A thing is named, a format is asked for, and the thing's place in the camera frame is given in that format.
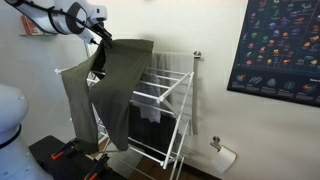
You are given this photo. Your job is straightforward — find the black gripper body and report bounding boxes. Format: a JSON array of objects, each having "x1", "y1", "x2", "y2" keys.
[{"x1": 87, "y1": 21, "x2": 111, "y2": 40}]

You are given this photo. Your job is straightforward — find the olive green pants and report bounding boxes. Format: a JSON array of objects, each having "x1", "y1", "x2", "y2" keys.
[{"x1": 60, "y1": 38, "x2": 155, "y2": 155}]

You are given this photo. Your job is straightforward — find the black cloth on rack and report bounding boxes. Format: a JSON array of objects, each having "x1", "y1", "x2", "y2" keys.
[{"x1": 127, "y1": 104, "x2": 178, "y2": 158}]

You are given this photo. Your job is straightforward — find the white hanging towel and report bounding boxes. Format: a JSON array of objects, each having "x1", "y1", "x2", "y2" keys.
[{"x1": 149, "y1": 50, "x2": 198, "y2": 136}]

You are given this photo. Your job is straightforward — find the blue striped shirt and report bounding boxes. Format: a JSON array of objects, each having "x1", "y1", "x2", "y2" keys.
[{"x1": 132, "y1": 71, "x2": 163, "y2": 124}]

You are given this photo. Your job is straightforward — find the black clamp orange tip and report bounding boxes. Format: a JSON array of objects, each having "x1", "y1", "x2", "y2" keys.
[
  {"x1": 83, "y1": 153, "x2": 111, "y2": 180},
  {"x1": 50, "y1": 137, "x2": 81, "y2": 161}
]

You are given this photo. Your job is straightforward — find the grey bath mat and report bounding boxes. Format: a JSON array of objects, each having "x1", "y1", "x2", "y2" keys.
[{"x1": 105, "y1": 144, "x2": 145, "y2": 180}]

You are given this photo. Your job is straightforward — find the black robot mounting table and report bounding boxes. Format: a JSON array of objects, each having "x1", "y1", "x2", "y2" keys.
[{"x1": 28, "y1": 134, "x2": 128, "y2": 180}]

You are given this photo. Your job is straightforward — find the chrome toilet paper holder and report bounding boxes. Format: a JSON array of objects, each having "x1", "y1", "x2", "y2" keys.
[{"x1": 209, "y1": 135, "x2": 223, "y2": 152}]

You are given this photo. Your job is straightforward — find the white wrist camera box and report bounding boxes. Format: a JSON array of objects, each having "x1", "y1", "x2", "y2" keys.
[{"x1": 79, "y1": 28, "x2": 100, "y2": 46}]

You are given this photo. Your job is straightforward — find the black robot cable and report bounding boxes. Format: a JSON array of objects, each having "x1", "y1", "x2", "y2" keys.
[{"x1": 13, "y1": 0, "x2": 104, "y2": 38}]

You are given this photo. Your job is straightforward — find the small wall shelf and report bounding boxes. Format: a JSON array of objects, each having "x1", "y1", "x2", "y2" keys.
[{"x1": 18, "y1": 32, "x2": 46, "y2": 38}]

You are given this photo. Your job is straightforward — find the white wire drying rack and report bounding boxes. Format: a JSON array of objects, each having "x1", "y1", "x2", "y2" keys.
[{"x1": 54, "y1": 49, "x2": 195, "y2": 180}]

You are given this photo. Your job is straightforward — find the dark illustrated wall poster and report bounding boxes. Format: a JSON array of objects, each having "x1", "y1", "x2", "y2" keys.
[{"x1": 226, "y1": 0, "x2": 320, "y2": 108}]

